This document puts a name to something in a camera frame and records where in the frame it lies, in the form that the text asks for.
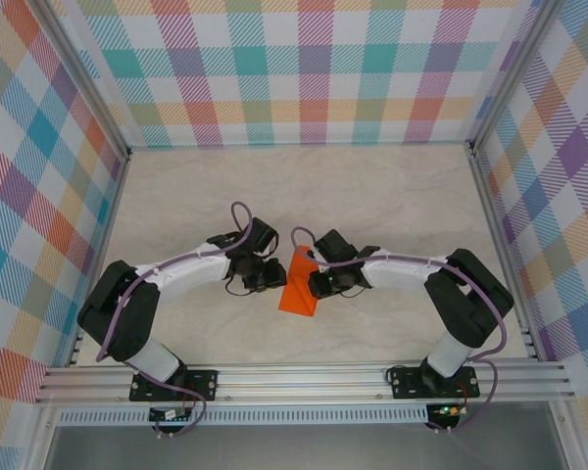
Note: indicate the orange square paper sheet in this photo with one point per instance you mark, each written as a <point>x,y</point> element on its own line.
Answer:
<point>296,294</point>

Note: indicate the left aluminium frame post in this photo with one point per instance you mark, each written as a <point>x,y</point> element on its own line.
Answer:
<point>81,78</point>

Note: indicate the right circuit board green light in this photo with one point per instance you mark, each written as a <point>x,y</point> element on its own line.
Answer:
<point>448,410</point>

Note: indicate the grey metal panel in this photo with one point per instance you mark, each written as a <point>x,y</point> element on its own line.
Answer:
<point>299,448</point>

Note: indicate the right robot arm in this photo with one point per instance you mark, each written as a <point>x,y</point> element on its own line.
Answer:
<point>470,313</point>

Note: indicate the aluminium mounting rail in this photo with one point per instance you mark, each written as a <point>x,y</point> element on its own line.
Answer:
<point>299,387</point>

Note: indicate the right aluminium frame post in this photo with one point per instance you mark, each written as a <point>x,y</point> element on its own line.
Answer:
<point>512,73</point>

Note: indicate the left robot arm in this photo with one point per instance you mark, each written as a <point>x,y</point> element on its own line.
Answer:
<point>117,313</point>

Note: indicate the aluminium frame post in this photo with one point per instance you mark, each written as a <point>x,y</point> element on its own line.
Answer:
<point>512,73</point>
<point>81,78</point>

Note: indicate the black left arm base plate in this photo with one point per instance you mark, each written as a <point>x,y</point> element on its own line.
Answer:
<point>201,384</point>

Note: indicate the left aluminium side rail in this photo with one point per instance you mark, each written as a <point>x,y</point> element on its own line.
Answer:
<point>109,220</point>

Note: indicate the right aluminium side rail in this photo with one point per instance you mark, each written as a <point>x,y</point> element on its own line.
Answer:
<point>495,220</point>

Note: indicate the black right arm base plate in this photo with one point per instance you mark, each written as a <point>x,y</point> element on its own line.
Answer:
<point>402,387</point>

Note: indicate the aluminium side rail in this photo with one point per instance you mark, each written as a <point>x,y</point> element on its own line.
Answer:
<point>495,220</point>
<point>109,220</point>

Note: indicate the left circuit board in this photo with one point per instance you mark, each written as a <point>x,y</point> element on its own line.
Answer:
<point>169,415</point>

